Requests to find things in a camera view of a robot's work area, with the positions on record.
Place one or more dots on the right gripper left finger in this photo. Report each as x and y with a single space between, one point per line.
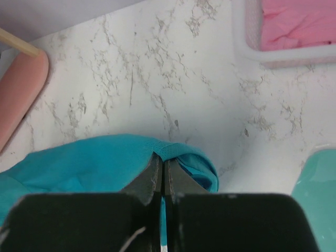
128 220

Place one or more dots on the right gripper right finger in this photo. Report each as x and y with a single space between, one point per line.
201 221

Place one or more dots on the teal t shirt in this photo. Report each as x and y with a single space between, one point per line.
105 164

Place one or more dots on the turquoise plastic board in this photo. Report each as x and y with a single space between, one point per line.
315 193

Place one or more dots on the pink three-tier wooden shelf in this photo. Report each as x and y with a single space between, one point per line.
21 83

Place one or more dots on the white plastic basket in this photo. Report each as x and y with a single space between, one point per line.
248 20

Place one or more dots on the pink folded t shirt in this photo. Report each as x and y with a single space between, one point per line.
297 24

